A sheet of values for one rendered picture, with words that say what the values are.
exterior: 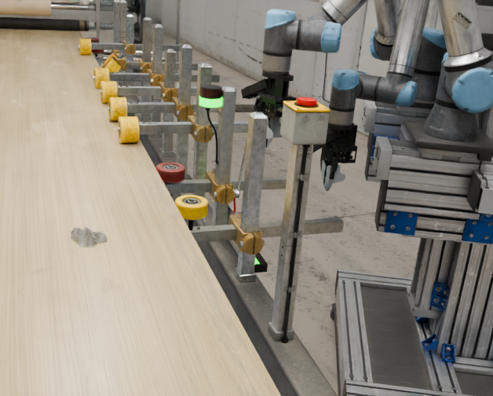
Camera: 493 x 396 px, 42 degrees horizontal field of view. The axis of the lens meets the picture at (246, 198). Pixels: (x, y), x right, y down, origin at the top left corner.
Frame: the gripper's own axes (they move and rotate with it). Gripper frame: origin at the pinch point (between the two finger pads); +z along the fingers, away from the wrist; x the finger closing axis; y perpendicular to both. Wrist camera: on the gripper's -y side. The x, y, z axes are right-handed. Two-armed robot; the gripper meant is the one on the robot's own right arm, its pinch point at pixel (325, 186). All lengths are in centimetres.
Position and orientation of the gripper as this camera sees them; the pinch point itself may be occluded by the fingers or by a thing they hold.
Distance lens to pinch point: 198.9
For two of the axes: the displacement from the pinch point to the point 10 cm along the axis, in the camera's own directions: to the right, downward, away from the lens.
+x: -3.1, -3.8, 8.7
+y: 9.5, -0.5, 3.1
